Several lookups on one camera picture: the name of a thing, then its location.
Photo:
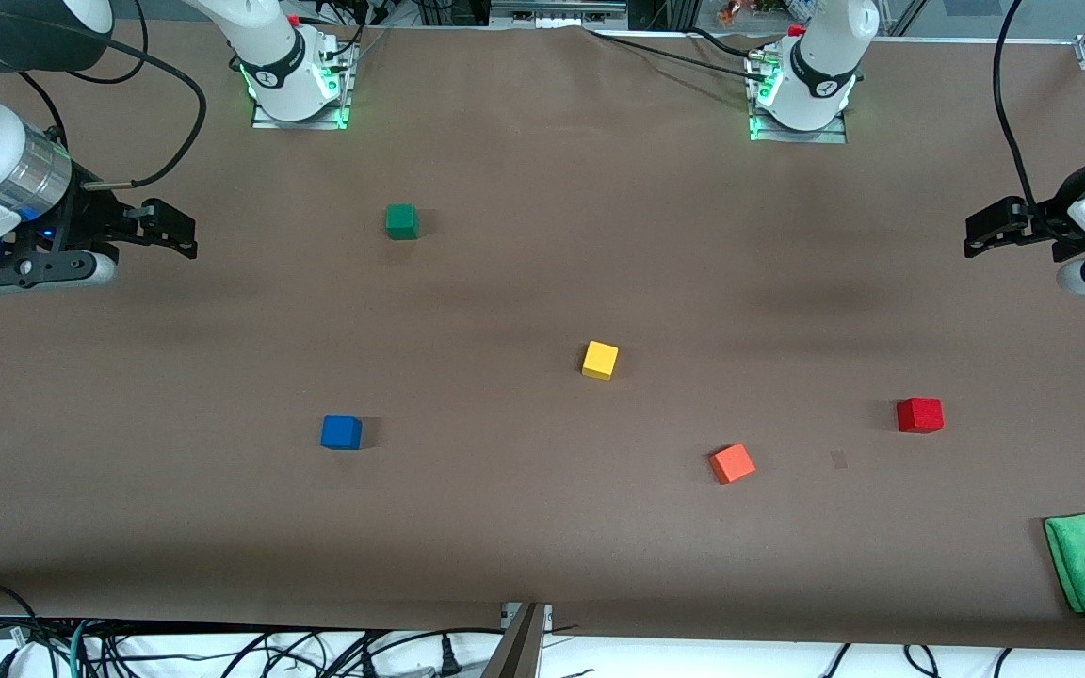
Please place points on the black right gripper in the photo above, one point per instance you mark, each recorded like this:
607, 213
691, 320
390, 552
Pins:
90, 222

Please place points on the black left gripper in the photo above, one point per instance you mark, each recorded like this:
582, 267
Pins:
1049, 224

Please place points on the red wooden block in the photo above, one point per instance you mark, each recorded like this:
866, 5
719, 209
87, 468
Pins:
919, 415

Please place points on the blue wooden block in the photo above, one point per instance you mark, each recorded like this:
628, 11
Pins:
340, 433

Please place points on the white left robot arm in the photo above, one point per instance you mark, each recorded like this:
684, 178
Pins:
816, 75

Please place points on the green wooden block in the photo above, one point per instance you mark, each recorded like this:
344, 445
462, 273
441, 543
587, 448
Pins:
401, 221

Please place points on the orange wooden block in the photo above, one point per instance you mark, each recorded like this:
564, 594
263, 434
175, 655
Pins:
733, 463

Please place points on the brown table cover sheet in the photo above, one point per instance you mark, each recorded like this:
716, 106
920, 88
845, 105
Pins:
542, 235

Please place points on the yellow wooden block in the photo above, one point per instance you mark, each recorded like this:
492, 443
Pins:
600, 361

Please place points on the black power plug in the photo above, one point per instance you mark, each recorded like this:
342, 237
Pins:
448, 659

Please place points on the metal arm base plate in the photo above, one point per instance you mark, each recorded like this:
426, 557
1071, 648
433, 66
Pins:
834, 137
265, 121

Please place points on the silver metal rail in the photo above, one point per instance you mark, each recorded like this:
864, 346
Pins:
552, 14

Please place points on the small metal clamp bracket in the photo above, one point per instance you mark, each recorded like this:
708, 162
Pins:
510, 614

